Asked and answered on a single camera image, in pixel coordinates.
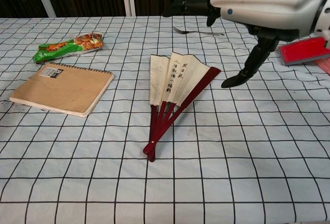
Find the red ink pad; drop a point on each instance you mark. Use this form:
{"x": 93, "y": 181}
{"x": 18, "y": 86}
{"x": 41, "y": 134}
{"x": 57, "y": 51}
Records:
{"x": 301, "y": 50}

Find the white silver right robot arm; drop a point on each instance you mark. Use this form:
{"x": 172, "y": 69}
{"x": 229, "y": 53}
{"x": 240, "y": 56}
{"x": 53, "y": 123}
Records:
{"x": 324, "y": 15}

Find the green orange snack packet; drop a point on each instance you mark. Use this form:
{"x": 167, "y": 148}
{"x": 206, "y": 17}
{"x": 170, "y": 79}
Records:
{"x": 77, "y": 45}

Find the kraft brown spiral notebook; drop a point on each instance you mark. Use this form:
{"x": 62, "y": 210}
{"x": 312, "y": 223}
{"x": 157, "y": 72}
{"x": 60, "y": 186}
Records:
{"x": 64, "y": 90}

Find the white black grid tablecloth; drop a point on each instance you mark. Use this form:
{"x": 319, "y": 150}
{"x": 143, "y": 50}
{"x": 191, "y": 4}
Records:
{"x": 165, "y": 170}

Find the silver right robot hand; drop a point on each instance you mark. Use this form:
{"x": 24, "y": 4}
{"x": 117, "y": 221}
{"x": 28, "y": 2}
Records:
{"x": 268, "y": 5}

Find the pink red flat lid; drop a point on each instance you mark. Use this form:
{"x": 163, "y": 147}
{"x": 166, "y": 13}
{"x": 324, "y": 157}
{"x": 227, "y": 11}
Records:
{"x": 324, "y": 67}

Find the metal fork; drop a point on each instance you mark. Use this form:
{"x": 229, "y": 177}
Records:
{"x": 196, "y": 32}

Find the paper folding fan red ribs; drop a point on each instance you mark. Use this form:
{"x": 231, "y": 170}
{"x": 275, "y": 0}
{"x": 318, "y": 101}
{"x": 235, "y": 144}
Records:
{"x": 178, "y": 79}

